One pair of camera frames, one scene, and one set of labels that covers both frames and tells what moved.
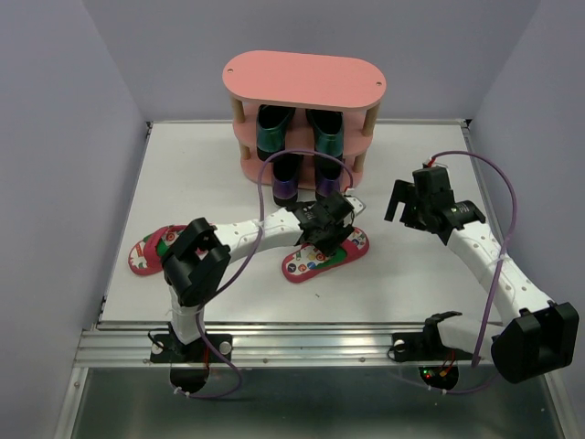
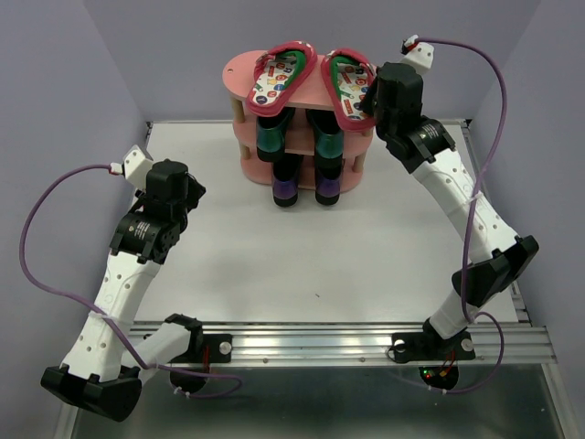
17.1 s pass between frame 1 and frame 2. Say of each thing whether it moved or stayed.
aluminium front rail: stayed
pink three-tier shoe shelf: stayed
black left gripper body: moved
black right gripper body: moved
